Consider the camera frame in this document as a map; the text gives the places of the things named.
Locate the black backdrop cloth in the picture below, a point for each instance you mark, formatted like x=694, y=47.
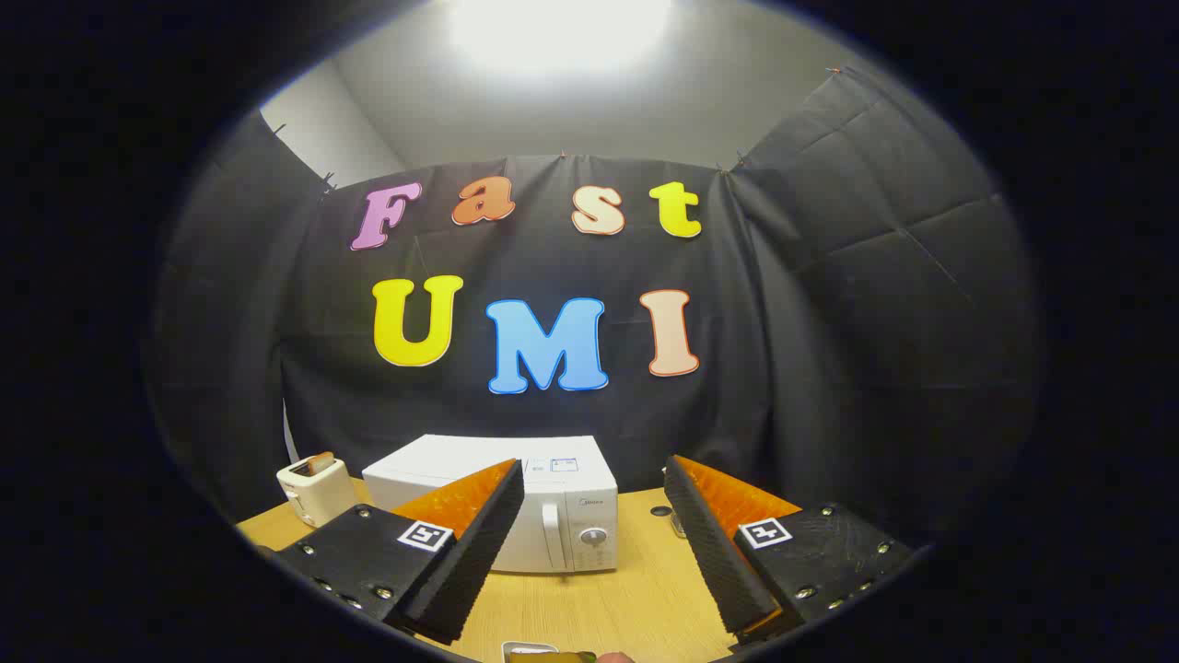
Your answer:
x=783, y=368

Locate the cream toaster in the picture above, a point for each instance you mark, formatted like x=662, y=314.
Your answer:
x=322, y=497

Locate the toast slice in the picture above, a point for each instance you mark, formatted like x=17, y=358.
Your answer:
x=321, y=463

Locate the white microwave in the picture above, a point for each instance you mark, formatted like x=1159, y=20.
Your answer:
x=571, y=516

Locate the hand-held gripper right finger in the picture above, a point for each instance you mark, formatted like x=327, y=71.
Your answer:
x=714, y=552

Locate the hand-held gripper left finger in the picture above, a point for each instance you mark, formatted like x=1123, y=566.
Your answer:
x=470, y=562

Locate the white plate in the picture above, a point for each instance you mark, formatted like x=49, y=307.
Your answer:
x=525, y=647

